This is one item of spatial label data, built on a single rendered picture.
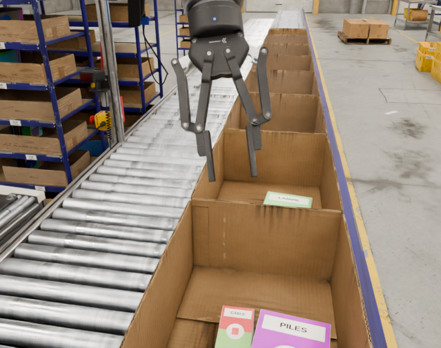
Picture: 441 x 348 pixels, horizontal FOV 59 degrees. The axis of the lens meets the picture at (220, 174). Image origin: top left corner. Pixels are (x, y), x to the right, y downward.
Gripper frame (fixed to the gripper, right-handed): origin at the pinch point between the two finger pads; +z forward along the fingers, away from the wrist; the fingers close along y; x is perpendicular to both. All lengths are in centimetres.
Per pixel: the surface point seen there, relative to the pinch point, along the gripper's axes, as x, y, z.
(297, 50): -192, -46, -75
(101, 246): -57, 41, 18
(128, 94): -242, 78, -73
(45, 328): -30, 45, 31
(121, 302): -38, 31, 29
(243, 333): -8.7, 1.3, 27.5
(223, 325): -9.9, 4.3, 26.4
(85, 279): -45, 41, 24
